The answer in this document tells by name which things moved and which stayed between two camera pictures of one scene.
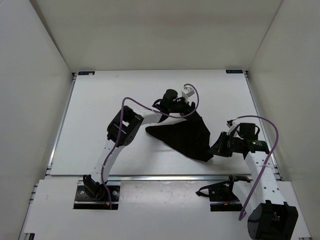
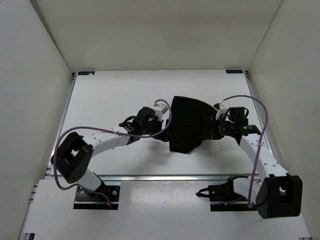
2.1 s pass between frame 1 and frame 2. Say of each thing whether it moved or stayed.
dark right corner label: stayed
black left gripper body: moved
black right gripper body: moved
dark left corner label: stayed
